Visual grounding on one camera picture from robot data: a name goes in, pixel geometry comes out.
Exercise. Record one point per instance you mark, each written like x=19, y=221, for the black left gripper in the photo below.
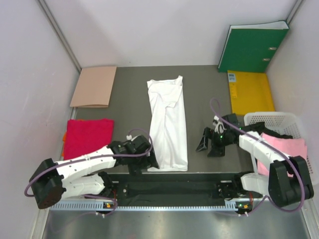
x=148, y=162

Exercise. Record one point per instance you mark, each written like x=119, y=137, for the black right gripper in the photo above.
x=216, y=151

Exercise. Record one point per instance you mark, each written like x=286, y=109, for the white t shirt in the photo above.
x=168, y=124

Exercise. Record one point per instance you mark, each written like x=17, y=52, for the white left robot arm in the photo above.
x=86, y=175

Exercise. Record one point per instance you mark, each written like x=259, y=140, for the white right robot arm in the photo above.
x=288, y=180

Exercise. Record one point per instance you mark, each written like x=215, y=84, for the black t shirt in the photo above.
x=260, y=128

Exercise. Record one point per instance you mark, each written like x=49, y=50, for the folded red t shirt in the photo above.
x=86, y=136

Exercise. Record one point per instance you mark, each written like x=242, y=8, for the yellow plastic folder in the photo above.
x=249, y=92

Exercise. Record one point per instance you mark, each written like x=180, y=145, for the orange folded t shirt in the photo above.
x=64, y=138

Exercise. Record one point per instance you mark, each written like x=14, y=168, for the tan cardboard folder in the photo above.
x=94, y=87

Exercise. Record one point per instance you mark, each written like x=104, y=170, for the white plastic laundry basket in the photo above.
x=280, y=122

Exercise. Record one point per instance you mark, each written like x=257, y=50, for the pink t shirt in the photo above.
x=293, y=147

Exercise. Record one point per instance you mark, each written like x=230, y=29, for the green ring binder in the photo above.
x=251, y=47

